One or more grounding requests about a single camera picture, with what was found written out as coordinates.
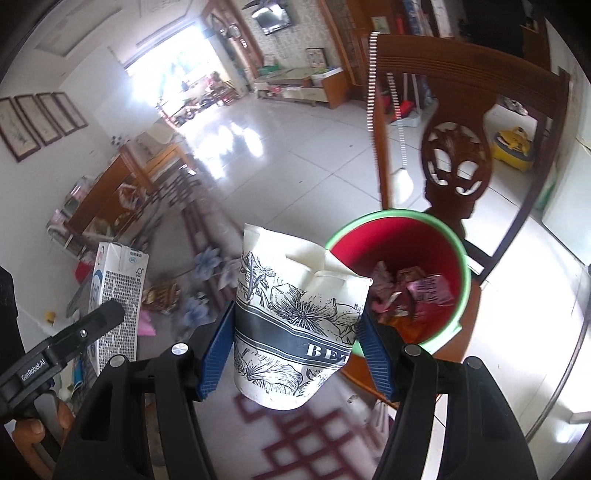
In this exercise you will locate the red bucket with green rim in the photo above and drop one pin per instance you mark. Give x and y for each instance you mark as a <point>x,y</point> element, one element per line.
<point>415,240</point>

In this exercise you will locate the wall television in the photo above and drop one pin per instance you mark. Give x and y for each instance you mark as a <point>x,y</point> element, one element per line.
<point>272,18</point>

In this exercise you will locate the orange snack wrapper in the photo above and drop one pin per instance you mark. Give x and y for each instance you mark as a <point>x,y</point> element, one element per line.
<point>408,325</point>

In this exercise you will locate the floral paper cup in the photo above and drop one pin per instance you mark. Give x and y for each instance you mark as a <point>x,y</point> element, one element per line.
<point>295,314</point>

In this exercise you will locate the pink paper bag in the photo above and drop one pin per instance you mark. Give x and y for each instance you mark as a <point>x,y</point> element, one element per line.
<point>382,279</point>

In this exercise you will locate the wooden television cabinet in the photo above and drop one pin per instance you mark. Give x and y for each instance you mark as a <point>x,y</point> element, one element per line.
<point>300,90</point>

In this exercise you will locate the red dustpan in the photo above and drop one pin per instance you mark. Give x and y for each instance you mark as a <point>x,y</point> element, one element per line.
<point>406,108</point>

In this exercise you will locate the person's left hand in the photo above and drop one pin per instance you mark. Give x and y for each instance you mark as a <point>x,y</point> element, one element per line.
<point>27,429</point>

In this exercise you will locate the white milk carton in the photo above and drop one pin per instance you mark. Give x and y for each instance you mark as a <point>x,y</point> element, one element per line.
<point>120,295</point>

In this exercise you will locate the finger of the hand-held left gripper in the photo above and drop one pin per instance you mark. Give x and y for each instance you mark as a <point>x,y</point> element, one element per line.
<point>92,323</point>

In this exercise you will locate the yellow toy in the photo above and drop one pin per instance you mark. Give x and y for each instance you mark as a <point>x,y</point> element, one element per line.
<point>512,143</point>

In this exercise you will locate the framed wall picture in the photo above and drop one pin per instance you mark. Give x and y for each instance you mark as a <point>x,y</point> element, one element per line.
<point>16,127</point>
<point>70,109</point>
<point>55,113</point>
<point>37,117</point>

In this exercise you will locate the wooden coffee table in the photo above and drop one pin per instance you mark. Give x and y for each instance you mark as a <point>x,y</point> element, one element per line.
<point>115,184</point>

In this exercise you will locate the pink plastic wrapper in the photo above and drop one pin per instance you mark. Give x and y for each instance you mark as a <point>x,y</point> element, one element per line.
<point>429,288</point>

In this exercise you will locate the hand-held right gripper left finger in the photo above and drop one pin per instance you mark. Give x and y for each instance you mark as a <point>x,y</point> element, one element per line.
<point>217,355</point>

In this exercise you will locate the brown snack wrapper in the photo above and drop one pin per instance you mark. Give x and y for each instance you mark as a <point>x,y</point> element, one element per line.
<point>161,295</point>

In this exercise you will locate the white appliance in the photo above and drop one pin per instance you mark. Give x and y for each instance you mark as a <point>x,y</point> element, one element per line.
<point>568,184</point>

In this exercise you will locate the carved wooden chair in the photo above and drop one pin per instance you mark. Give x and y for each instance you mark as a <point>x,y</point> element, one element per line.
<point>461,60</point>

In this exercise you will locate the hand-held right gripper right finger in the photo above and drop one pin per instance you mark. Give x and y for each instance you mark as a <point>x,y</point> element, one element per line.
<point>376,360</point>

